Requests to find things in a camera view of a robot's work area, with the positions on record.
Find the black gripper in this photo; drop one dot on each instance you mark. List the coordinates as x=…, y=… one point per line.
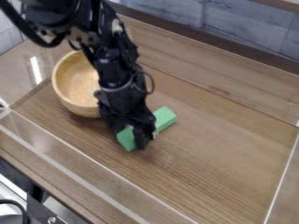
x=122, y=107

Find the green rectangular block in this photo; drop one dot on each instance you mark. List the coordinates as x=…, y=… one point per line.
x=165, y=119

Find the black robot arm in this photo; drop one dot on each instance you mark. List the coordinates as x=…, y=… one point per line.
x=90, y=25

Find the wooden bowl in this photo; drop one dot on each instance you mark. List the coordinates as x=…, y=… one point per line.
x=75, y=81

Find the black metal bracket with bolt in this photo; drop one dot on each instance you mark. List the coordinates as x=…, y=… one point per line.
x=39, y=213

